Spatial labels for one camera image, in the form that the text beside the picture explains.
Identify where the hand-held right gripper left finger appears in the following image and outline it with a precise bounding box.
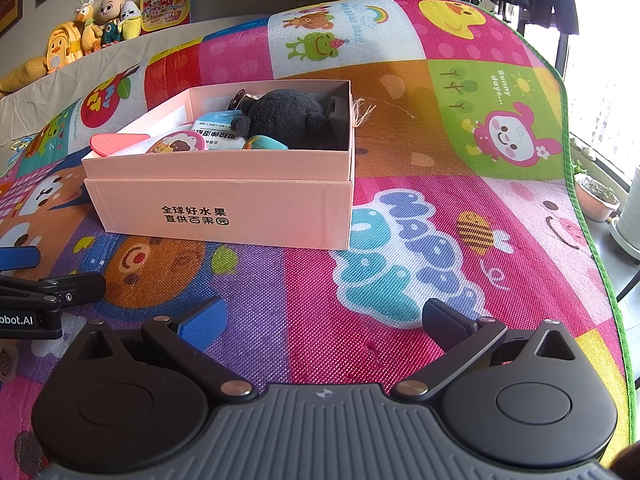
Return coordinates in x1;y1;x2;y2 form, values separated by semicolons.
75;296;257;402

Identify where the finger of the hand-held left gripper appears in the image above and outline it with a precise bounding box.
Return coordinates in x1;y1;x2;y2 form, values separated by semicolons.
0;246;41;270
0;272;107;310

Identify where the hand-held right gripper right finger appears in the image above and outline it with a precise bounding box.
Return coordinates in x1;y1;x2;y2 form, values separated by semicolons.
390;298;577;402

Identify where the pink cardboard box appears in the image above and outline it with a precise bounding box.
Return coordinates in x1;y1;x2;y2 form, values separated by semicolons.
81;78;357;251

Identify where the round cartoon print tin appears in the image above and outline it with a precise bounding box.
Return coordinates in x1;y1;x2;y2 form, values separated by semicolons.
144;129;210;155

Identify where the teal round toy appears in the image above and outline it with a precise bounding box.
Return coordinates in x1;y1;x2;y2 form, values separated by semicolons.
243;135;290;152

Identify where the blue cotton pad packet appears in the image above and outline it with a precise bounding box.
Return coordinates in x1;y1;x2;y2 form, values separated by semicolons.
192;112;251;154

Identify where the black plush toy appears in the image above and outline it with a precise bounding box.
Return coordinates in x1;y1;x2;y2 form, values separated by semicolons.
231;89;332;151

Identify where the colourful cartoon play mat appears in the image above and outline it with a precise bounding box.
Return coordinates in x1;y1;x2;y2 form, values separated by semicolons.
0;0;640;480

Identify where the red flat heart-shaped piece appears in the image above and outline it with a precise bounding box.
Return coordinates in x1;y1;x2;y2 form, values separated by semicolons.
90;132;151;159

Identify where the long yellow plush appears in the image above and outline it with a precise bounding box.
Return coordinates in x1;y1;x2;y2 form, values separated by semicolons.
0;55;52;99

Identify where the pink flower pot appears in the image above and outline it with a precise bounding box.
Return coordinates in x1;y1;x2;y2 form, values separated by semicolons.
572;173;621;222

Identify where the white flower pot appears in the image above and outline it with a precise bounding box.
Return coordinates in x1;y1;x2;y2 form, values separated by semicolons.
608;162;640;257

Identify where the yellow duck backpack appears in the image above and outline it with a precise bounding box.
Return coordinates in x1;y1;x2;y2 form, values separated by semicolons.
44;22;84;74

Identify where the beige raffia tuft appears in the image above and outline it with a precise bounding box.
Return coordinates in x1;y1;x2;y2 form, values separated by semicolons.
352;96;379;129

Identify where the yellow deer plush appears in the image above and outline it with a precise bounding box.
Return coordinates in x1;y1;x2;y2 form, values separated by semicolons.
75;0;104;56

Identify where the dark grey object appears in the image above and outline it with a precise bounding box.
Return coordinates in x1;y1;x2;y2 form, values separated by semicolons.
327;93;351;124

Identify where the big-headed doll green outfit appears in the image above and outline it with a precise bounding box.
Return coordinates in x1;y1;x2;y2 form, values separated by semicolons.
97;0;127;48

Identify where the white yellow banana plush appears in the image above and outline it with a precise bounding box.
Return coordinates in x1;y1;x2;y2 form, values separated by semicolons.
120;0;144;42

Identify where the red picture box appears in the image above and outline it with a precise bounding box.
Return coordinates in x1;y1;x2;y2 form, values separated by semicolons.
140;0;195;31

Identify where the black window frame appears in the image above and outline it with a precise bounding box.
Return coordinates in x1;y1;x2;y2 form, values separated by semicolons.
549;30;572;78

